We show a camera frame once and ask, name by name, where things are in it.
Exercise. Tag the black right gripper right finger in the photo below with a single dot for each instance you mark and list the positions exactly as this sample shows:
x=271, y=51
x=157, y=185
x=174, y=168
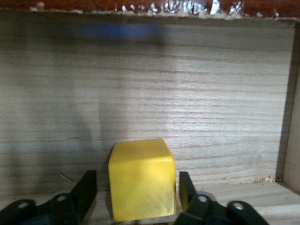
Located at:
x=204, y=211

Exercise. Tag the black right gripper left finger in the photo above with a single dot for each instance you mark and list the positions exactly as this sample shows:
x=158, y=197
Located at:
x=65, y=208

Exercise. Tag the yellow block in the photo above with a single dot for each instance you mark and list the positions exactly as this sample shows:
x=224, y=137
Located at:
x=140, y=180

